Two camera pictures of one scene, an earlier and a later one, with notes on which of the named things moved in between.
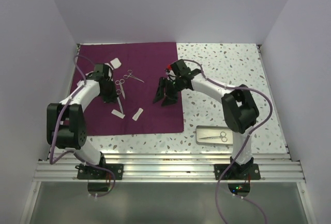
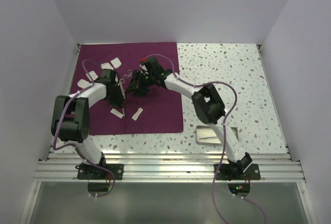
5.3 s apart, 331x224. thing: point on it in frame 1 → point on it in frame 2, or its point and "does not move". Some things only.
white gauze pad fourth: x=116 y=63 does not move
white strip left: x=118 y=114 does not move
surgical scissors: x=130 y=72 does not move
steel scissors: x=118 y=91 does not move
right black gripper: x=170 y=98 → x=141 y=90
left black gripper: x=111 y=98 → x=118 y=102
